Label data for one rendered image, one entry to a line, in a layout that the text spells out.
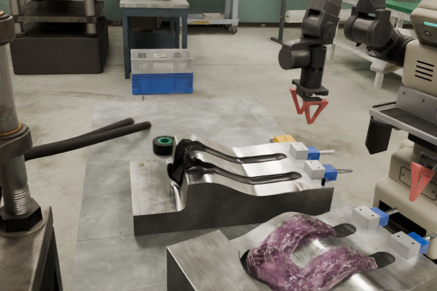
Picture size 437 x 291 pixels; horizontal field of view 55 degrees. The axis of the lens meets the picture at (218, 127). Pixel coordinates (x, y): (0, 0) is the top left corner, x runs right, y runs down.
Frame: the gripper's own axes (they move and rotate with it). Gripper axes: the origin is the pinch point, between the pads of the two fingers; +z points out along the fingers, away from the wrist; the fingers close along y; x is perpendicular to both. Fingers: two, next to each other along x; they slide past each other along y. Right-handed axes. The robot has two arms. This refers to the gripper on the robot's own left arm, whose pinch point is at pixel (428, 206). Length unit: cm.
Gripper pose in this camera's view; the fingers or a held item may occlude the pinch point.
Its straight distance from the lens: 92.6
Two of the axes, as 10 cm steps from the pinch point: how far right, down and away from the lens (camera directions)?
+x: 7.6, 2.4, 6.0
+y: 5.0, 3.7, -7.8
